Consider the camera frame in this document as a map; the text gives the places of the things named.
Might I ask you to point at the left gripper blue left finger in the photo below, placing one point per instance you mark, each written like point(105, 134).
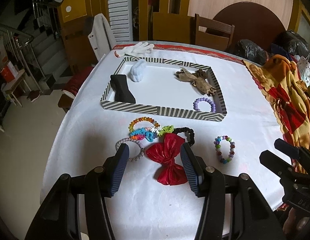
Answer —
point(114, 170)

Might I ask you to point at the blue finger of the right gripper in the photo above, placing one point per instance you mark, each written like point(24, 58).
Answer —
point(298, 153)
point(276, 165)

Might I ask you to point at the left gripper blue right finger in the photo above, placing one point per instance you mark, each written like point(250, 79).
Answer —
point(194, 169)

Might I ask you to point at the red satin bow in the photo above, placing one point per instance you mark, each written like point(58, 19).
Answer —
point(164, 153)

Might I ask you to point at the black scrunchie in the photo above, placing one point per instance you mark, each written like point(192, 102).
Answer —
point(188, 131)

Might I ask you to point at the person's right hand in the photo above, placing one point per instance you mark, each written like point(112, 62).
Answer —
point(292, 223)

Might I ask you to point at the white table cloth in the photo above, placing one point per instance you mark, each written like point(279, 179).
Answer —
point(144, 208)

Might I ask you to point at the orange red patterned blanket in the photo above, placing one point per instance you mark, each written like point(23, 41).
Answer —
point(279, 82)

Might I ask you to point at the black fabric headband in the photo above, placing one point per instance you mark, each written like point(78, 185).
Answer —
point(120, 87)

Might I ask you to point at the striped black white tray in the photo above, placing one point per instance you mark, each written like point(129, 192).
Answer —
point(161, 93)

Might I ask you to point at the beige burlap bow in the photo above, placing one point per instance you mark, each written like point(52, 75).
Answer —
point(202, 85)

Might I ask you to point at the black plastic bag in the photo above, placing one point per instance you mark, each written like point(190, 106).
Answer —
point(247, 49)

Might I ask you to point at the white cotton glove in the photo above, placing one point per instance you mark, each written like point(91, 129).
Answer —
point(136, 50)

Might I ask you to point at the round dark wooden tabletop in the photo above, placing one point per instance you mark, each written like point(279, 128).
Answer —
point(252, 22)

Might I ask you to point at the dark wooden chair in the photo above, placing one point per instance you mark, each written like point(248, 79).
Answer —
point(212, 34)

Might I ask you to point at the small white side table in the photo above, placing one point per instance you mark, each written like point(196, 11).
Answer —
point(10, 87)

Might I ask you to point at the white jacket on chair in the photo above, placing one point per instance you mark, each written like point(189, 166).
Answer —
point(101, 37)

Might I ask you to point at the red box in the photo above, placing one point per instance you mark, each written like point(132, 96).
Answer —
point(9, 72)

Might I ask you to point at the metal stair railing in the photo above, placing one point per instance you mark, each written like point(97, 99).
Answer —
point(19, 44)

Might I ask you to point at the white louvered door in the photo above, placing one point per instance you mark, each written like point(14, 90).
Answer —
point(120, 19)

